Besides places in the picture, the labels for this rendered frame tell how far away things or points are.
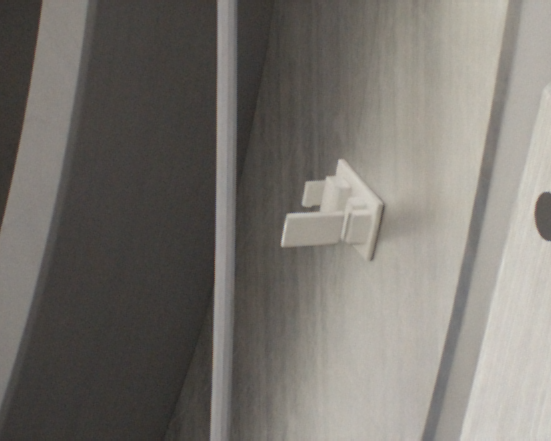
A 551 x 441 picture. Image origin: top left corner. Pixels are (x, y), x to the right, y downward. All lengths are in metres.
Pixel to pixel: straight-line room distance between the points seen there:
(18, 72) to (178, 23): 0.89
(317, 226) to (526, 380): 0.09
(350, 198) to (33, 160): 0.09
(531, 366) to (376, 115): 0.10
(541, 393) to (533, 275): 0.02
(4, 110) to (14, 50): 0.03
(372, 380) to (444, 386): 0.03
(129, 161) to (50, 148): 0.02
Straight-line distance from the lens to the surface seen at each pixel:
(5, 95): 1.86
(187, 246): 1.02
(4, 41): 1.88
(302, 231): 0.94
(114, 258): 1.01
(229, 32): 0.94
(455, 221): 0.91
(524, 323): 0.87
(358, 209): 0.95
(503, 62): 0.89
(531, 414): 0.87
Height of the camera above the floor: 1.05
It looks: 5 degrees down
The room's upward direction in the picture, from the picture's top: 1 degrees counter-clockwise
